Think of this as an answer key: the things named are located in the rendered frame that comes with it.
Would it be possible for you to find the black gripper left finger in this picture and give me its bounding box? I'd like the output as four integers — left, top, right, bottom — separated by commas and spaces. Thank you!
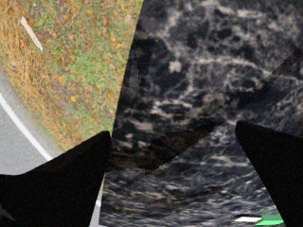
0, 130, 113, 227

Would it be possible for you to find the green and white flat bar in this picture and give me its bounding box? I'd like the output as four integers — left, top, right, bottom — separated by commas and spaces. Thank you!
235, 215, 284, 224

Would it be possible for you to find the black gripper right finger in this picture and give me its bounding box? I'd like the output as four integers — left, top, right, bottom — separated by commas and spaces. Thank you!
235, 121, 303, 227

